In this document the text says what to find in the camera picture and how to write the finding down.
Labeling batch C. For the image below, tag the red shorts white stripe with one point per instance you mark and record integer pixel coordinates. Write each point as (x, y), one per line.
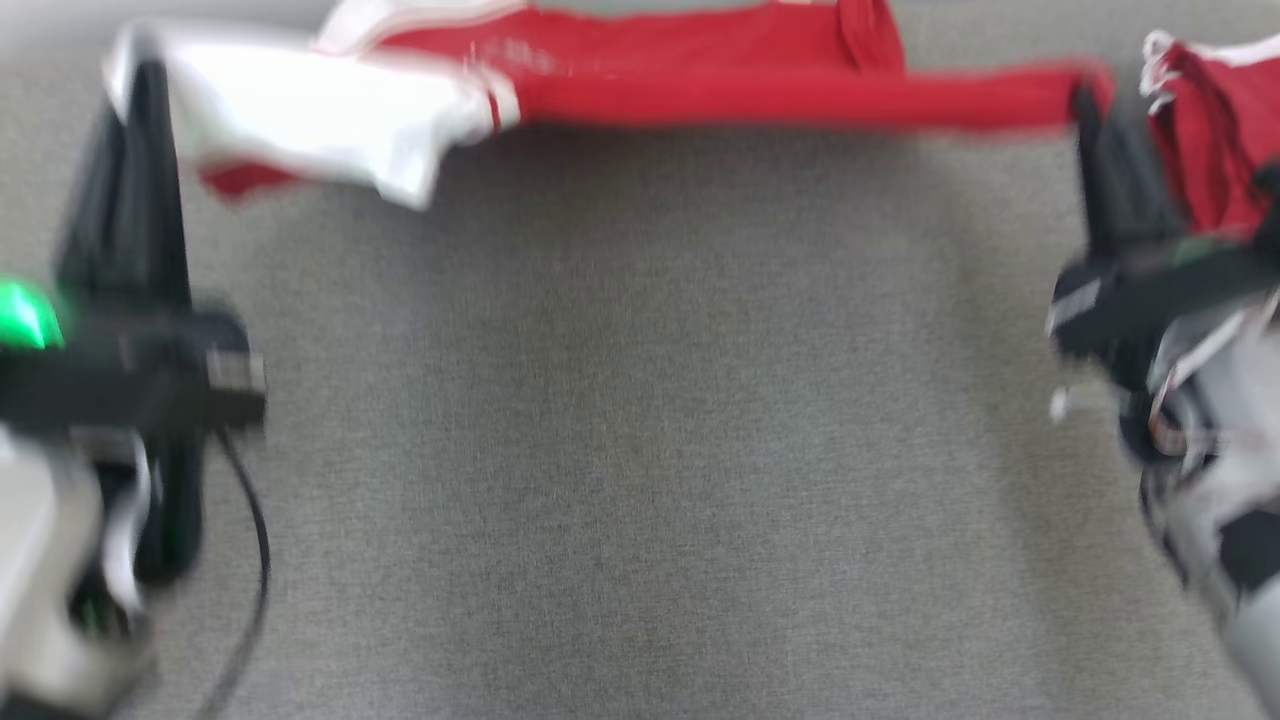
(1215, 140)

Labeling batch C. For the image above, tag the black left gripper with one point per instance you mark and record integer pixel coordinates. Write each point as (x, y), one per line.
(130, 370)

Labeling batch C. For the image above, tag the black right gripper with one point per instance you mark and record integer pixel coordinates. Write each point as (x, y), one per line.
(1160, 295)

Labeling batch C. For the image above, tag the red white basketball jersey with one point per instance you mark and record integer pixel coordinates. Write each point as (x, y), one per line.
(700, 80)

